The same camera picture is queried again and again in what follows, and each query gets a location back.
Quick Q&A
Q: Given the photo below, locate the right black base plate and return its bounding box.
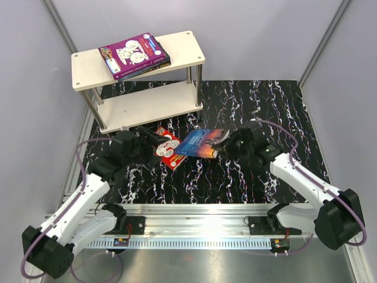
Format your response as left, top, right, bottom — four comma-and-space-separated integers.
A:
246, 216, 302, 236

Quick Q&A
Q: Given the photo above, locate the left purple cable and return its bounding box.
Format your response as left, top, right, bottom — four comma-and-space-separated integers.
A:
19, 137, 123, 283

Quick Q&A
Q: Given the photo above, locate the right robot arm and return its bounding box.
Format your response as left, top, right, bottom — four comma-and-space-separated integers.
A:
210, 121, 368, 250

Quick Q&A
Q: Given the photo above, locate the purple puzzle book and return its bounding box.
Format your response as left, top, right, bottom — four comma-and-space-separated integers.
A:
98, 32, 169, 81

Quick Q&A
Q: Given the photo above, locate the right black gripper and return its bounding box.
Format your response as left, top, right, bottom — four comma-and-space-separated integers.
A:
212, 129, 254, 162

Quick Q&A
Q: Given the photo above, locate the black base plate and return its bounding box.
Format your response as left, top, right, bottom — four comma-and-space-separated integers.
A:
105, 216, 146, 235
246, 216, 302, 236

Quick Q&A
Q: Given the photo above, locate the purple cable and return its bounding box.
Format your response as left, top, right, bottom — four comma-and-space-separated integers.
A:
243, 119, 368, 256
19, 137, 123, 283

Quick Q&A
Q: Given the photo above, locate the black book with circles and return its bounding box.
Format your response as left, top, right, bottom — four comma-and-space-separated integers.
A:
148, 58, 171, 72

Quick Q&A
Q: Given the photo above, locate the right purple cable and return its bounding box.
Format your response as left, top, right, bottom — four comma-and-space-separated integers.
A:
243, 119, 368, 256

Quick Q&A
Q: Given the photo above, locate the blue Jane Eyre book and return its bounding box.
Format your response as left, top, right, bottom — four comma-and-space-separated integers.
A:
174, 129, 230, 159

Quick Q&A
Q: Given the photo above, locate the red puzzle book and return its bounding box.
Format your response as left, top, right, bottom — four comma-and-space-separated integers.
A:
156, 127, 187, 170

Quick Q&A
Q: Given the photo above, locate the white slotted cable duct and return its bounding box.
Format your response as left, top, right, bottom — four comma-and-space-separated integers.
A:
88, 237, 272, 250

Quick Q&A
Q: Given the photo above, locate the black marble pattern mat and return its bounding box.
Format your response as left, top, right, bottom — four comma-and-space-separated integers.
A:
101, 80, 328, 204

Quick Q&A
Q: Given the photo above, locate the aluminium mounting rail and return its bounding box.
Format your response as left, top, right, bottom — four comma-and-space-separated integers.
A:
88, 203, 319, 239

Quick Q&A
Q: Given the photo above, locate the white two-tier wooden shelf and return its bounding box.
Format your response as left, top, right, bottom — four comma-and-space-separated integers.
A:
71, 30, 205, 134

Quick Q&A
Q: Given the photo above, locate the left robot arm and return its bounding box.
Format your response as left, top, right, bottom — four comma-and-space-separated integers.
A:
20, 126, 169, 279

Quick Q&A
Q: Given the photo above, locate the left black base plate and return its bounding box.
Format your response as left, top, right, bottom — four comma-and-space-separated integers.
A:
105, 216, 146, 235

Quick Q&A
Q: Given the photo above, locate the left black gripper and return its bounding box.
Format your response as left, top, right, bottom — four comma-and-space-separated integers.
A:
123, 126, 170, 169

